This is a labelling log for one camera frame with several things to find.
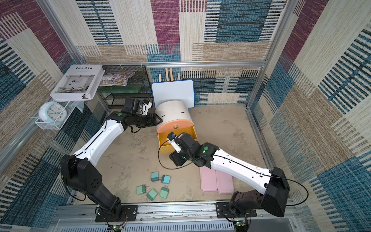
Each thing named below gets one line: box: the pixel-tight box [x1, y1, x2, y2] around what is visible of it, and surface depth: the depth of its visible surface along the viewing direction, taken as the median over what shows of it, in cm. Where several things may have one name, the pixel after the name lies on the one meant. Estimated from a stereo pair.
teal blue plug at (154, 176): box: [150, 171, 160, 182], surface depth 86 cm
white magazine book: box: [49, 64, 106, 102], surface depth 76 cm
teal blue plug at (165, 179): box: [161, 174, 172, 185], surface depth 85 cm
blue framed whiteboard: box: [150, 79, 196, 110], surface depth 106 cm
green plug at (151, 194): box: [146, 188, 158, 202], surface depth 79 cm
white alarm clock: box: [38, 101, 68, 124], surface depth 66 cm
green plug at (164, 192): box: [158, 187, 170, 199], surface depth 81 cm
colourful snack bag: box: [99, 72, 136, 87], surface depth 85 cm
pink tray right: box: [215, 169, 235, 195], surface depth 81 cm
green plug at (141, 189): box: [136, 184, 147, 195], surface depth 81 cm
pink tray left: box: [199, 166, 218, 193], surface depth 83 cm
